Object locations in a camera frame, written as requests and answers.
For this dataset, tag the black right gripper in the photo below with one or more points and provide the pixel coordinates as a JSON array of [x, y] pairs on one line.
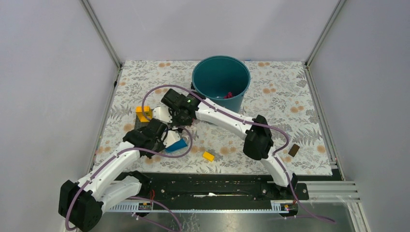
[[175, 123]]

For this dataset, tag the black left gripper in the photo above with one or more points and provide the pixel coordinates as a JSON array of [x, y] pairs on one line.
[[161, 139]]

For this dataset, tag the blue plastic dustpan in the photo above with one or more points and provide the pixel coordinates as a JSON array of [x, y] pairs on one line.
[[176, 146]]

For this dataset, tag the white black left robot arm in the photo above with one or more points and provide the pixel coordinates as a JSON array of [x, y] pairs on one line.
[[82, 203]]

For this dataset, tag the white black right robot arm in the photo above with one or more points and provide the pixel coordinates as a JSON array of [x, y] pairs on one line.
[[254, 131]]

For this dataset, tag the yellow toy brick house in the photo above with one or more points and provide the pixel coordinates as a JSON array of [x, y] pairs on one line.
[[144, 114]]

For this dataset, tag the magenta crumpled paper scrap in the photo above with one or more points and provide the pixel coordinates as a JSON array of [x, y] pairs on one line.
[[229, 95]]

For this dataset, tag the teal plastic bucket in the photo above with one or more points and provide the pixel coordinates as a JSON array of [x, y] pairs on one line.
[[215, 76]]

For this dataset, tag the yellow rectangular block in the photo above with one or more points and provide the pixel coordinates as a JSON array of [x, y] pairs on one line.
[[208, 156]]

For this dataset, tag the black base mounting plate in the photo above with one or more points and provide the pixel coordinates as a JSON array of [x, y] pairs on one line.
[[215, 191]]

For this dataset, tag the dark brown wooden block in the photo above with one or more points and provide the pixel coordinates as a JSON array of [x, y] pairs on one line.
[[293, 150]]

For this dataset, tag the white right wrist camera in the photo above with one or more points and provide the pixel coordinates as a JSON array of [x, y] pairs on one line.
[[162, 113]]

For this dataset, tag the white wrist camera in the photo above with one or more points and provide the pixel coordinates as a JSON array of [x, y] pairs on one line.
[[171, 138], [162, 113]]

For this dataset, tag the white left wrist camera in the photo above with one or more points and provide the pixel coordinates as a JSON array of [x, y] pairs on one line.
[[171, 138]]

